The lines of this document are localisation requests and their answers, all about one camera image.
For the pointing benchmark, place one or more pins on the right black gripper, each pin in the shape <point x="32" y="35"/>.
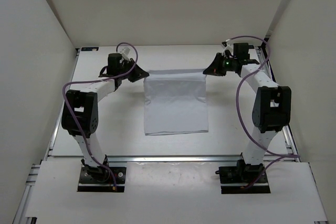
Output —
<point x="215" y="67"/>

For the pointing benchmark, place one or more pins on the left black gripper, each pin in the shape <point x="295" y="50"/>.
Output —
<point x="137" y="73"/>

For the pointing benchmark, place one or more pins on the white skirt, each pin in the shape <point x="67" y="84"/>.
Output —
<point x="175" y="102"/>

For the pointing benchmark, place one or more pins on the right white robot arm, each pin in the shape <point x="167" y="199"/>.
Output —
<point x="272" y="105"/>

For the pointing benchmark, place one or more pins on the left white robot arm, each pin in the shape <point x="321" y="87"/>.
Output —
<point x="80" y="115"/>

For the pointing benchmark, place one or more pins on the left blue corner label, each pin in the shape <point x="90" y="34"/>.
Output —
<point x="89" y="48"/>

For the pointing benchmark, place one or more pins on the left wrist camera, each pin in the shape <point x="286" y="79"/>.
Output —
<point x="125" y="53"/>

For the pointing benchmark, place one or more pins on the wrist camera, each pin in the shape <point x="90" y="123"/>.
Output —
<point x="227" y="49"/>
<point x="125" y="53"/>

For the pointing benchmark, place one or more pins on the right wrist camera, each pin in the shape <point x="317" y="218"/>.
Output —
<point x="227" y="49"/>

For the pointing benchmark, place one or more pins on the right aluminium frame rail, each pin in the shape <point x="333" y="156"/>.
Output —
<point x="286" y="131"/>

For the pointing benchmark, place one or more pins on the aluminium frame rail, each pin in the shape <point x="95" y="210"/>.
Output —
<point x="286" y="131"/>
<point x="58" y="122"/>

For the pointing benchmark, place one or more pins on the front aluminium rail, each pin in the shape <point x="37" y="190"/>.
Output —
<point x="174" y="159"/>

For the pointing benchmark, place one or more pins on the left aluminium frame rail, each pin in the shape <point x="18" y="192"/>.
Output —
<point x="58" y="122"/>

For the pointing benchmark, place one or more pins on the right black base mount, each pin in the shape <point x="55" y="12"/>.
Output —
<point x="245" y="179"/>

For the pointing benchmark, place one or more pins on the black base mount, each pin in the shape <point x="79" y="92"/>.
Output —
<point x="245" y="179"/>
<point x="99" y="180"/>

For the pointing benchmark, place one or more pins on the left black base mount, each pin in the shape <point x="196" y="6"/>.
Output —
<point x="99" y="180"/>

